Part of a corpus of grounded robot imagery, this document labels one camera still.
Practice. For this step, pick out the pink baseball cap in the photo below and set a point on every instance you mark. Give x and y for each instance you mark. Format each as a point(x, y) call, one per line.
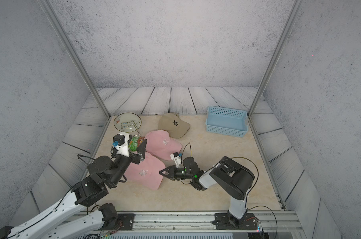
point(161, 145)
point(146, 172)

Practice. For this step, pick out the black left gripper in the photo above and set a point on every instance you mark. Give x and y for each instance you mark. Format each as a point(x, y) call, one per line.
point(134, 159)

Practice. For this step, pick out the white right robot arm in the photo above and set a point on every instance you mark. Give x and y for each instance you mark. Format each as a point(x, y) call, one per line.
point(231, 176)

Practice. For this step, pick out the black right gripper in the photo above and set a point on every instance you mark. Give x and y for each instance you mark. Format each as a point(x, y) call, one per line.
point(174, 169)

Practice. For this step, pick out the metal wire plate rack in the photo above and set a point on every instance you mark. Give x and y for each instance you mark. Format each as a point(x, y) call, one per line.
point(131, 127)

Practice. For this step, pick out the beige baseball cap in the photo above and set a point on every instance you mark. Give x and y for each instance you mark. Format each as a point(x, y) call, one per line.
point(175, 126)

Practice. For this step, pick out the aluminium frame post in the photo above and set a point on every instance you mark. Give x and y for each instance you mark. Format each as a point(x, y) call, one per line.
point(58, 28)
point(276, 54)

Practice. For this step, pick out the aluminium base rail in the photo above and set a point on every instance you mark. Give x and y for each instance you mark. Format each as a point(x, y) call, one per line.
point(272, 225)

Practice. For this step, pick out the pale green ceramic plate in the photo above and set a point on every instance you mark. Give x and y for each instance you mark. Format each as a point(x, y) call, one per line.
point(125, 117)

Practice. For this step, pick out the left aluminium frame post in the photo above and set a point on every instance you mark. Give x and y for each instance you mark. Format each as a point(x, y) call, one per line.
point(58, 28)

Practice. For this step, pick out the right aluminium frame post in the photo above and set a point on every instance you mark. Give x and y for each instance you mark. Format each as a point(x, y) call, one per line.
point(276, 54)

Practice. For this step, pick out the light blue plastic basket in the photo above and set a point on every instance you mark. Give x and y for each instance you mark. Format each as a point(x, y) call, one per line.
point(226, 121)

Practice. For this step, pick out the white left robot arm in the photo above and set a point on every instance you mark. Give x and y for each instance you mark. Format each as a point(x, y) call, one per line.
point(104, 173)

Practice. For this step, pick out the green snack bag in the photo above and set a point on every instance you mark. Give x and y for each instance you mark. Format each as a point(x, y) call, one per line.
point(135, 143)

